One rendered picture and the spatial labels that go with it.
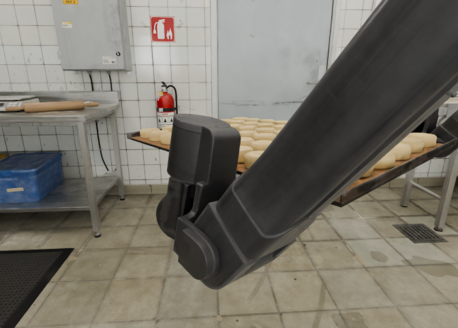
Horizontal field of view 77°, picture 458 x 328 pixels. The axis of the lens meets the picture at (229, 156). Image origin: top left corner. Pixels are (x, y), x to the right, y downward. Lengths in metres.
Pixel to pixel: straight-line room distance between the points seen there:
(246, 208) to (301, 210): 0.04
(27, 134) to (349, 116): 3.04
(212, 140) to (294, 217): 0.10
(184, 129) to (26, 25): 2.79
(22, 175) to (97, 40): 1.13
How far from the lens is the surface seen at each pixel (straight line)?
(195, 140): 0.26
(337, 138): 0.17
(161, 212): 0.30
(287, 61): 2.74
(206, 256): 0.23
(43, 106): 2.31
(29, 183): 2.48
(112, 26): 2.54
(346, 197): 0.32
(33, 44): 2.99
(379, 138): 0.17
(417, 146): 0.57
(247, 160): 0.42
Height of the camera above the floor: 1.14
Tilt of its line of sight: 16 degrees down
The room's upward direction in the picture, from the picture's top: straight up
